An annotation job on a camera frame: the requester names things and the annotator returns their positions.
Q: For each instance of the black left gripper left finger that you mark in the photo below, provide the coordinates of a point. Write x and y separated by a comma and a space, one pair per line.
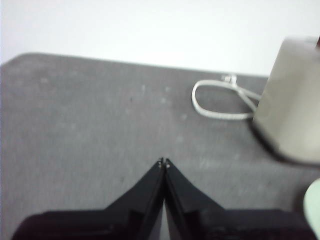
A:
125, 220

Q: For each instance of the pale green round plate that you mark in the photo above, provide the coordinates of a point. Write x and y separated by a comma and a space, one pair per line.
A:
313, 207

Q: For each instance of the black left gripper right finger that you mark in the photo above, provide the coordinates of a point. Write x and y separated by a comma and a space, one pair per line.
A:
215, 222

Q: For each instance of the cream toaster with chrome top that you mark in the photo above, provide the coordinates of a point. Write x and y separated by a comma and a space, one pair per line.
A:
290, 100

